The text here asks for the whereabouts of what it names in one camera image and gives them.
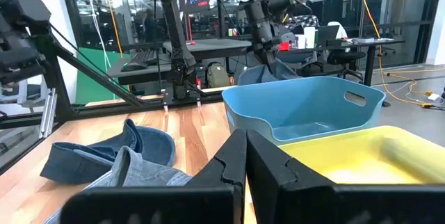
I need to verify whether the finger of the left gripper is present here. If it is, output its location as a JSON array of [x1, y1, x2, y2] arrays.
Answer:
[[254, 45, 268, 65], [266, 47, 280, 67]]

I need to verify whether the yellow hanging cable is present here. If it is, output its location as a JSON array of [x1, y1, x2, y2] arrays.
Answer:
[[355, 0, 445, 109]]

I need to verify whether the tall white cup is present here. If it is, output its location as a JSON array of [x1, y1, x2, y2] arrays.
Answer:
[[303, 26, 316, 49]]

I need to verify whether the dark grey keyboard desk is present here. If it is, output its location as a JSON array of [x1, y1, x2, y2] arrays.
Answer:
[[105, 49, 174, 86]]

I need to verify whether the black mounted device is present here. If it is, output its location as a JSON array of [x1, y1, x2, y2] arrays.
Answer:
[[0, 0, 52, 86]]

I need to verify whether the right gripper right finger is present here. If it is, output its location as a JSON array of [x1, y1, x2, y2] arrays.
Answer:
[[245, 129, 445, 224]]

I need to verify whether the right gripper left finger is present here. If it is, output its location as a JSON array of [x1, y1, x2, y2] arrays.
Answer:
[[59, 129, 248, 224]]

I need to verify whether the black keyboard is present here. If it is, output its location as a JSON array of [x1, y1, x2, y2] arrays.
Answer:
[[133, 49, 160, 67]]

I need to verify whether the blue grey office chair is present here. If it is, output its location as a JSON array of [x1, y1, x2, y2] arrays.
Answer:
[[276, 49, 318, 74]]

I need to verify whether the light grey chair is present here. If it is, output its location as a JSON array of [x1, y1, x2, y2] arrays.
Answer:
[[0, 77, 49, 109]]

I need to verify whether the yellow plastic bin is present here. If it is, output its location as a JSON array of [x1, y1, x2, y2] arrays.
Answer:
[[277, 125, 445, 186]]

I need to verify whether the silver aluminium bracket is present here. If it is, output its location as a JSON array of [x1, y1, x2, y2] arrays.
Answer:
[[38, 87, 58, 140]]

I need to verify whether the orange hanging cable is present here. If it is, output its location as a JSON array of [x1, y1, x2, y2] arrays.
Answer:
[[99, 0, 124, 58]]

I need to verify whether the grey laptop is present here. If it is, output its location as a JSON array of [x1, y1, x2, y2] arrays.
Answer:
[[315, 24, 341, 47]]

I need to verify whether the green board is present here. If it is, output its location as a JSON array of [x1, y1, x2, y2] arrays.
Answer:
[[74, 47, 132, 106]]

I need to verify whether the blue plastic bin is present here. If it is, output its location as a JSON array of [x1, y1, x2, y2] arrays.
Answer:
[[221, 76, 387, 145]]

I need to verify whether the white hanging cable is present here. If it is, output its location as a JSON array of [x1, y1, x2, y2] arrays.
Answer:
[[84, 0, 113, 72]]

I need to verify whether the black office chair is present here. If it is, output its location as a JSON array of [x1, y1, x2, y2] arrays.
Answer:
[[325, 49, 368, 83]]

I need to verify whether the person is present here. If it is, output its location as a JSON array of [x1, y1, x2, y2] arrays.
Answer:
[[291, 14, 320, 32]]

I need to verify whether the olive green backpack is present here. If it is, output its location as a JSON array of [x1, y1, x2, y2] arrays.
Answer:
[[206, 61, 232, 89]]

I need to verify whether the black standing desk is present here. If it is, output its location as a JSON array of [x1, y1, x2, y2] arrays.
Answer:
[[162, 38, 253, 62]]

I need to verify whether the long black desk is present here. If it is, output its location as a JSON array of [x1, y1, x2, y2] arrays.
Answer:
[[288, 37, 407, 86]]

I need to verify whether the black computer mouse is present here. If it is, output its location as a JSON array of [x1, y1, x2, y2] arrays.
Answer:
[[120, 61, 149, 73]]

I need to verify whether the grey denim cap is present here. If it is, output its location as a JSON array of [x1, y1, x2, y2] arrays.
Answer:
[[43, 145, 194, 224]]

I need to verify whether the black aluminium frame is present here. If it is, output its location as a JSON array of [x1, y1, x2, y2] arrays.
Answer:
[[0, 0, 227, 177]]

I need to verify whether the dark blue denim cap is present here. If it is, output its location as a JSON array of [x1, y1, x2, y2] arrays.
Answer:
[[40, 118, 177, 185], [237, 60, 302, 86]]

